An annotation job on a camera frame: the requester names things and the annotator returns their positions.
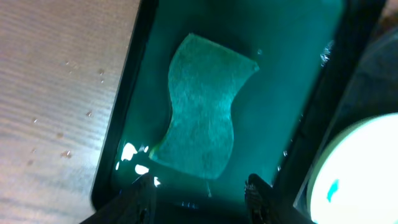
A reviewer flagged green scrubbing sponge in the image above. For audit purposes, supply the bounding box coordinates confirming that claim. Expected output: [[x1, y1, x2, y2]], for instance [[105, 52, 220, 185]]
[[149, 34, 259, 179]]

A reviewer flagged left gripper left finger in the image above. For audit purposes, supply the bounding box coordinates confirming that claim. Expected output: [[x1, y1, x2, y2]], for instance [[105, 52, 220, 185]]
[[80, 173, 156, 224]]

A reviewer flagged round black serving tray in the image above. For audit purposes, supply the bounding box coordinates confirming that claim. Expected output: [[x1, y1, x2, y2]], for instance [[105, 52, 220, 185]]
[[291, 27, 397, 223]]

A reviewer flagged black rectangular water tray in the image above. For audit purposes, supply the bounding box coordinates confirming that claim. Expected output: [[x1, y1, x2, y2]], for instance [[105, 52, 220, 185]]
[[91, 0, 385, 223]]

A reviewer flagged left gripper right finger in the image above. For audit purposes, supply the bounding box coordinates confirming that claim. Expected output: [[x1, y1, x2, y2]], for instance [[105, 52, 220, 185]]
[[244, 173, 315, 224]]

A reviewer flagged pale green plate front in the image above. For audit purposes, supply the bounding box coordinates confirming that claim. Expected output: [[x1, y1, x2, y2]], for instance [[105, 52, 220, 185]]
[[307, 113, 397, 224]]

